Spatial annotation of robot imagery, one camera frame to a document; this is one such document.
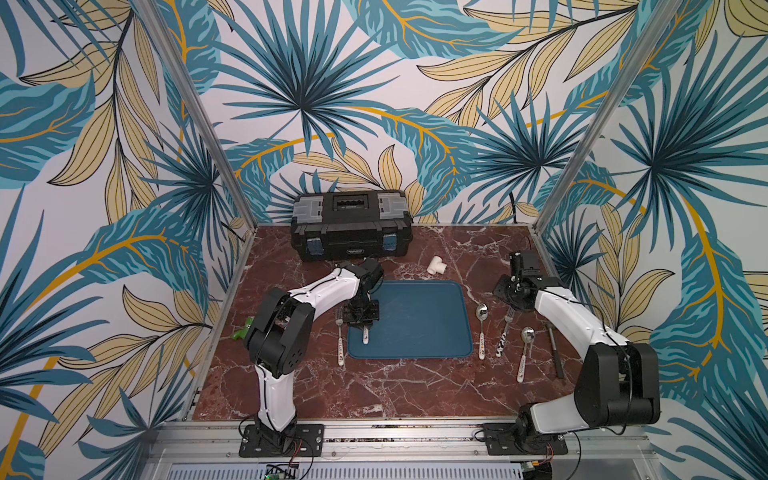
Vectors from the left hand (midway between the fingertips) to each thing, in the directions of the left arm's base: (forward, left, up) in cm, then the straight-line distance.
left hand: (368, 328), depth 89 cm
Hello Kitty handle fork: (-2, +1, -1) cm, 3 cm away
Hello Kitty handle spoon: (+7, -35, -2) cm, 36 cm away
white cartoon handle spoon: (0, -48, -2) cm, 48 cm away
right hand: (+10, -41, +7) cm, 43 cm away
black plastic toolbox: (+30, +7, +13) cm, 33 cm away
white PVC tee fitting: (+24, -22, 0) cm, 33 cm away
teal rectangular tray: (+5, -15, -3) cm, 16 cm away
